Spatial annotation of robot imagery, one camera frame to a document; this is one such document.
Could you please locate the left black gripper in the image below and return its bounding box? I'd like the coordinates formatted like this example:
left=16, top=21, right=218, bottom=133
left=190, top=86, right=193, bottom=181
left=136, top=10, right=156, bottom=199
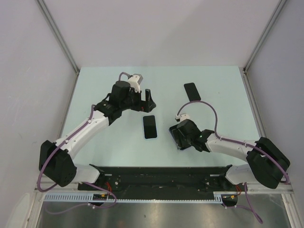
left=120, top=87, right=155, bottom=113

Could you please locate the black phone blue edge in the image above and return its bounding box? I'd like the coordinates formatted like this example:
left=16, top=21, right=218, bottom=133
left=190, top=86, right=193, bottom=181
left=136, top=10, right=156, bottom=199
left=142, top=115, right=158, bottom=140

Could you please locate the light blue phone case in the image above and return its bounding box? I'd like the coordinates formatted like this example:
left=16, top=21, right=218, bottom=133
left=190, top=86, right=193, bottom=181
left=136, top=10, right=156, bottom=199
left=142, top=114, right=158, bottom=142

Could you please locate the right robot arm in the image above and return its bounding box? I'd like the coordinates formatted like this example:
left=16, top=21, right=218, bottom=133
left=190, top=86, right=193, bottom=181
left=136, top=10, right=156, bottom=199
left=169, top=119, right=290, bottom=190

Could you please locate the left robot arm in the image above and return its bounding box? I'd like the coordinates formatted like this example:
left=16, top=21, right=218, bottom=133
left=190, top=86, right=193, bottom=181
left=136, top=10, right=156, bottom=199
left=37, top=81, right=156, bottom=192

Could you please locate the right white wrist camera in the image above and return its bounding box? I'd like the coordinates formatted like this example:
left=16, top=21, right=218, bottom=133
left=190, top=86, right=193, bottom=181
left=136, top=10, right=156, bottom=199
left=175, top=114, right=190, bottom=123

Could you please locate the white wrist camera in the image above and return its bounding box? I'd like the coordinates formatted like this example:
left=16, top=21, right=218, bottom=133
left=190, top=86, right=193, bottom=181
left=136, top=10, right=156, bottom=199
left=175, top=114, right=190, bottom=123
left=127, top=74, right=143, bottom=93

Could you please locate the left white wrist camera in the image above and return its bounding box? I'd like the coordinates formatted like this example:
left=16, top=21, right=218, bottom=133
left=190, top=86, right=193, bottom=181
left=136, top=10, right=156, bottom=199
left=127, top=74, right=143, bottom=93

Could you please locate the white slotted cable duct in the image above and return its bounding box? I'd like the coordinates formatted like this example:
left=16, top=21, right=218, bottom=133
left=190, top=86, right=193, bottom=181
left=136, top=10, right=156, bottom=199
left=44, top=192, right=223, bottom=204

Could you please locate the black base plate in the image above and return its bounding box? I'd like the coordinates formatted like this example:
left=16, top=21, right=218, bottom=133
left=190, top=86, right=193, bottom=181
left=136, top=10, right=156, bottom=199
left=78, top=166, right=244, bottom=200

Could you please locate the right aluminium frame post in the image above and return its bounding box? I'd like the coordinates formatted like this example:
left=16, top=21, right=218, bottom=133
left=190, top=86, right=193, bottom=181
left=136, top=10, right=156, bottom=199
left=242, top=0, right=288, bottom=72

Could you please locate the aluminium frame post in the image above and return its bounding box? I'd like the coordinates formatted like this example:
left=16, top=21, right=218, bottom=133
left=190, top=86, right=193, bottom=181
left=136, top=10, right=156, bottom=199
left=242, top=0, right=288, bottom=72
left=35, top=0, right=80, bottom=76

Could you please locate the aluminium front rail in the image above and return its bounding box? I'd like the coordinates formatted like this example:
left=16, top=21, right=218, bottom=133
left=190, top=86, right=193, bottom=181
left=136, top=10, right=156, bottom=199
left=40, top=176, right=294, bottom=194

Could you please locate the left aluminium frame post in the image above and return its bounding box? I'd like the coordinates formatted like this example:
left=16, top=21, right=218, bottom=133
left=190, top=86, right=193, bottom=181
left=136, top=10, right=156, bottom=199
left=35, top=0, right=80, bottom=76

